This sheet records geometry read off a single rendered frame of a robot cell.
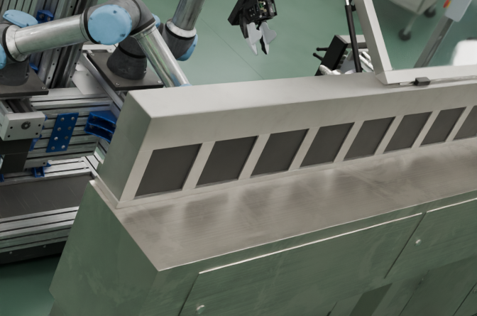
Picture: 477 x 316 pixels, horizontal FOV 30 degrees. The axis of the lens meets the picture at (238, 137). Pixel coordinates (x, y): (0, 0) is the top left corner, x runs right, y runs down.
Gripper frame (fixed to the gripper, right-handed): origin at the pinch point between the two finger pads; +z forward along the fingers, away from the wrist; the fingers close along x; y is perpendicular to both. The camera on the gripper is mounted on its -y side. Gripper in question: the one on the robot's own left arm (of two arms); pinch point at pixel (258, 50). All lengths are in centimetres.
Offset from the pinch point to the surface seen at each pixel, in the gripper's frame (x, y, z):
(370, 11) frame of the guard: -19, 56, 6
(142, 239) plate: -88, 47, 46
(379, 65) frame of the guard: -20, 56, 19
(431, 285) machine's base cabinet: 79, -19, 85
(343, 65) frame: 32.7, 2.7, 6.8
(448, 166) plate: 12, 46, 45
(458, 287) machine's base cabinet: 105, -26, 91
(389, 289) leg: 7, 22, 74
